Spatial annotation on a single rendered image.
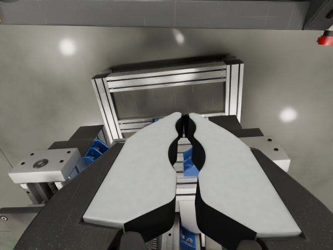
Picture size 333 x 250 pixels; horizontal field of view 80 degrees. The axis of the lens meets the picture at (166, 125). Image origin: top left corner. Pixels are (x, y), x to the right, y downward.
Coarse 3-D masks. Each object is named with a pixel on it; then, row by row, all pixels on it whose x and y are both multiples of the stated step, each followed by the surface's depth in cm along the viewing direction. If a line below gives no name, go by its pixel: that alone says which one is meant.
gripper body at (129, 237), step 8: (128, 232) 5; (136, 232) 5; (128, 240) 5; (136, 240) 5; (248, 240) 5; (120, 248) 5; (128, 248) 5; (136, 248) 5; (144, 248) 5; (240, 248) 5; (248, 248) 5; (256, 248) 5
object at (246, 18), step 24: (24, 0) 33; (48, 0) 32; (72, 0) 32; (96, 0) 32; (120, 0) 32; (144, 0) 32; (168, 0) 31; (192, 0) 31; (216, 0) 31; (240, 0) 31; (264, 0) 31; (288, 0) 31; (24, 24) 35; (48, 24) 34; (72, 24) 34; (96, 24) 34; (120, 24) 34; (144, 24) 33; (168, 24) 33; (192, 24) 33; (216, 24) 33; (240, 24) 32; (264, 24) 32; (288, 24) 32
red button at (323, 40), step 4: (324, 32) 45; (328, 32) 45; (332, 32) 44; (324, 36) 45; (328, 36) 45; (332, 36) 45; (320, 40) 46; (324, 40) 45; (328, 40) 45; (332, 40) 44; (320, 44) 46; (324, 44) 46; (328, 44) 45; (332, 44) 45
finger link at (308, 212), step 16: (272, 176) 7; (288, 176) 7; (288, 192) 7; (304, 192) 7; (288, 208) 6; (304, 208) 6; (320, 208) 6; (304, 224) 6; (320, 224) 6; (256, 240) 6; (272, 240) 5; (288, 240) 5; (304, 240) 5; (320, 240) 5
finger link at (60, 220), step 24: (120, 144) 9; (96, 168) 8; (72, 192) 7; (96, 192) 7; (48, 216) 6; (72, 216) 6; (24, 240) 5; (48, 240) 5; (72, 240) 5; (96, 240) 5; (120, 240) 6
